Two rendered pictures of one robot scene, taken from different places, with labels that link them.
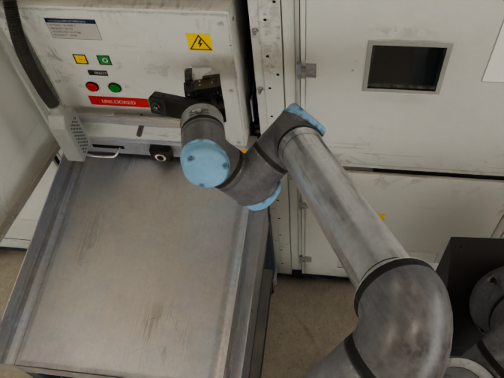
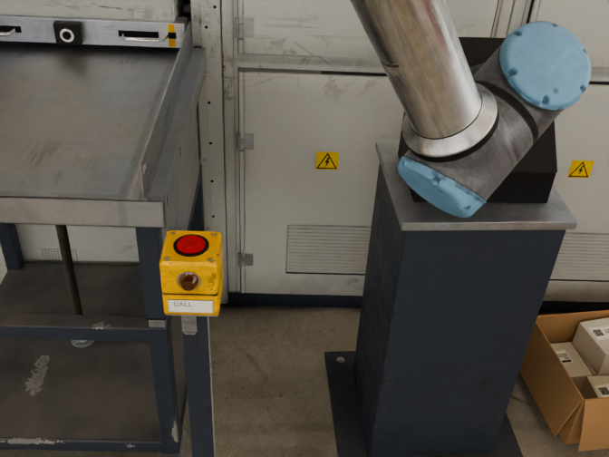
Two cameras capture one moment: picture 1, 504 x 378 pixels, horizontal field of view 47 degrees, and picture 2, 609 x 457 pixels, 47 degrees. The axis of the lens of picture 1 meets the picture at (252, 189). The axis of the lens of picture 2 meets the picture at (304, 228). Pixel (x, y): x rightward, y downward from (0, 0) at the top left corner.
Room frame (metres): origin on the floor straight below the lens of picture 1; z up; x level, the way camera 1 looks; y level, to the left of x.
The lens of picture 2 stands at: (-0.64, 0.14, 1.50)
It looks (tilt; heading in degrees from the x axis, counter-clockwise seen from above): 36 degrees down; 343
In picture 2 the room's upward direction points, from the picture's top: 3 degrees clockwise
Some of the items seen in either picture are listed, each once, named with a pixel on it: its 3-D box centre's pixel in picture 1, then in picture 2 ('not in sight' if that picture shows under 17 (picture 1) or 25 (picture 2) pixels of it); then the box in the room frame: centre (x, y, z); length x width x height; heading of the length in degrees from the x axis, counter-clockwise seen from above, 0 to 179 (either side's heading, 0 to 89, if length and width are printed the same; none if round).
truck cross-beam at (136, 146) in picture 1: (163, 143); (72, 27); (1.05, 0.23, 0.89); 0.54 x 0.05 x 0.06; 76
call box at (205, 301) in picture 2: not in sight; (192, 272); (0.14, 0.07, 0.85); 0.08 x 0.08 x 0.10; 76
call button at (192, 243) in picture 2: not in sight; (191, 247); (0.14, 0.07, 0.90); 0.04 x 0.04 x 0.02
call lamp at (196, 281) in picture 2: not in sight; (188, 283); (0.10, 0.08, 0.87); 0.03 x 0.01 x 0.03; 76
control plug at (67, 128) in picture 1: (69, 130); not in sight; (1.02, 0.46, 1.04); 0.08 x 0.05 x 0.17; 166
